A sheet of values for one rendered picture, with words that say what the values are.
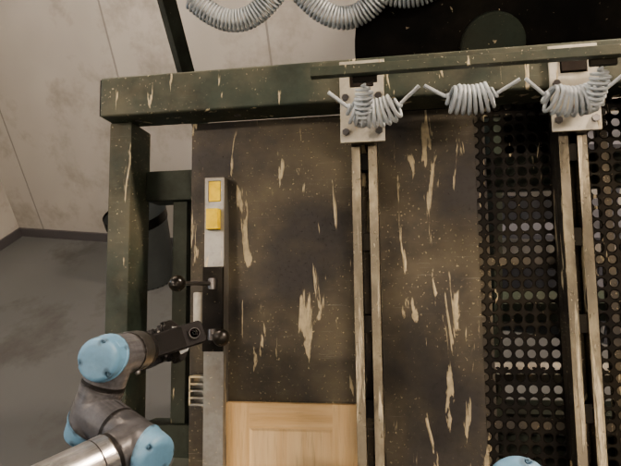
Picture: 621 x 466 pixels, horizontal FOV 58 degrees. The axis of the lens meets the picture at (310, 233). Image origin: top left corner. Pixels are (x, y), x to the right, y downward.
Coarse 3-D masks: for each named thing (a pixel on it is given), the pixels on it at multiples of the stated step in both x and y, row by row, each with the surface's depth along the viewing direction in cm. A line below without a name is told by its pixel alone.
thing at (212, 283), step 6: (174, 276) 126; (180, 276) 126; (168, 282) 126; (174, 282) 125; (180, 282) 125; (186, 282) 128; (192, 282) 130; (198, 282) 131; (204, 282) 132; (210, 282) 134; (216, 282) 135; (174, 288) 125; (180, 288) 126; (210, 288) 134
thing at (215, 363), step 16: (208, 192) 138; (224, 192) 138; (208, 208) 138; (224, 208) 137; (224, 224) 137; (208, 240) 137; (224, 240) 137; (208, 256) 137; (224, 256) 136; (224, 272) 136; (224, 288) 135; (224, 304) 135; (224, 320) 135; (208, 352) 134; (224, 352) 134; (208, 368) 134; (224, 368) 134; (208, 384) 133; (224, 384) 133; (208, 400) 133; (224, 400) 133; (208, 416) 133; (224, 416) 133; (208, 432) 132; (224, 432) 132; (208, 448) 132; (224, 448) 132; (208, 464) 132; (224, 464) 132
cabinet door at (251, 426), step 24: (240, 408) 134; (264, 408) 133; (288, 408) 132; (312, 408) 131; (336, 408) 130; (240, 432) 133; (264, 432) 133; (288, 432) 132; (312, 432) 131; (336, 432) 130; (240, 456) 133; (264, 456) 132; (288, 456) 131; (312, 456) 130; (336, 456) 129
